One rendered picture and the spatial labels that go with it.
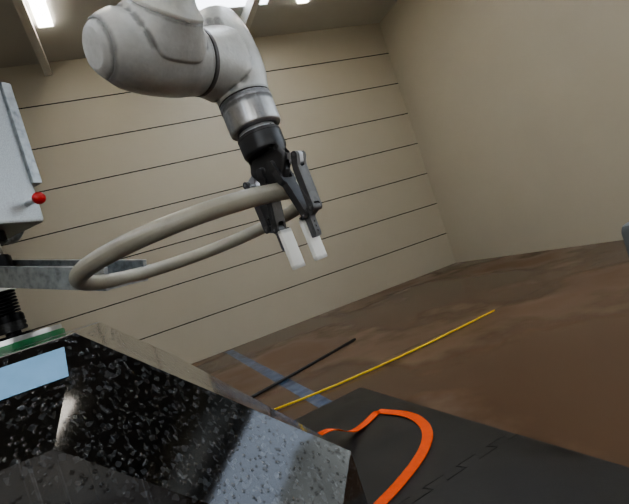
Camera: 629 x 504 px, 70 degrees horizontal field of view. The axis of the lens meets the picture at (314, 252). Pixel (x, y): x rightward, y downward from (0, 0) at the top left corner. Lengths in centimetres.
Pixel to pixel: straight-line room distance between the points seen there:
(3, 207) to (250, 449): 100
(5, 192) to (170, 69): 79
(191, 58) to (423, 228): 665
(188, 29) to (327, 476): 59
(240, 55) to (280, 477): 59
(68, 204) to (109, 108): 130
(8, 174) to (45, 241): 464
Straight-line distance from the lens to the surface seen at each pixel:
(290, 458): 56
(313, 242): 72
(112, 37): 66
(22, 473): 48
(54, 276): 113
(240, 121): 75
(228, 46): 76
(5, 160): 142
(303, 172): 72
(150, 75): 67
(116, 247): 72
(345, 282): 646
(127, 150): 619
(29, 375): 52
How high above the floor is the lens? 87
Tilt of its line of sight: level
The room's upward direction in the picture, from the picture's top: 18 degrees counter-clockwise
